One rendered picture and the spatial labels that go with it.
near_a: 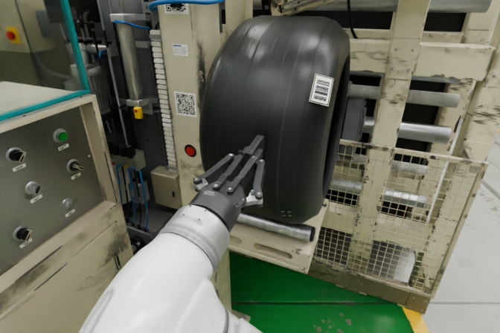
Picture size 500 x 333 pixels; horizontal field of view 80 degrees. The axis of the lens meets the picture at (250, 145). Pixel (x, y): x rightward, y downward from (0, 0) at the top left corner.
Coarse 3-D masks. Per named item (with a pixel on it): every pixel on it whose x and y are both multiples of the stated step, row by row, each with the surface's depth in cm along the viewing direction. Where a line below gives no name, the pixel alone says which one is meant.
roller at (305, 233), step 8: (240, 216) 91; (248, 216) 90; (256, 216) 90; (256, 224) 90; (264, 224) 88; (272, 224) 88; (280, 224) 87; (288, 224) 86; (296, 224) 86; (304, 224) 86; (280, 232) 87; (288, 232) 86; (296, 232) 85; (304, 232) 84; (312, 232) 84; (304, 240) 85; (312, 240) 84
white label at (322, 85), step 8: (320, 80) 60; (328, 80) 60; (312, 88) 60; (320, 88) 60; (328, 88) 60; (312, 96) 59; (320, 96) 60; (328, 96) 60; (320, 104) 60; (328, 104) 60
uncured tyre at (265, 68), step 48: (240, 48) 67; (288, 48) 64; (336, 48) 66; (240, 96) 64; (288, 96) 60; (336, 96) 105; (240, 144) 65; (288, 144) 61; (336, 144) 103; (288, 192) 66
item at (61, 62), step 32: (0, 0) 62; (32, 0) 67; (64, 0) 73; (0, 32) 62; (32, 32) 68; (64, 32) 75; (0, 64) 63; (32, 64) 69; (64, 64) 77; (0, 96) 64; (32, 96) 71; (64, 96) 77
